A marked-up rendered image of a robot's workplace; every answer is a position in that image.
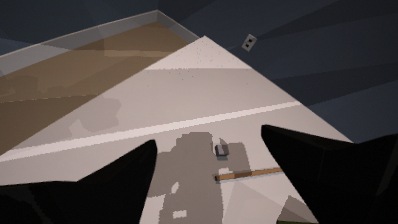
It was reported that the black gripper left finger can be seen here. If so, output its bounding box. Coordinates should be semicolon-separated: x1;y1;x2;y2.
0;140;157;224

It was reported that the small grey block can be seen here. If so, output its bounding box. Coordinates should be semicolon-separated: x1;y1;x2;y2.
215;145;229;157

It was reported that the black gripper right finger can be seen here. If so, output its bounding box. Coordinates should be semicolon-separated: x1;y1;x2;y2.
261;124;398;224

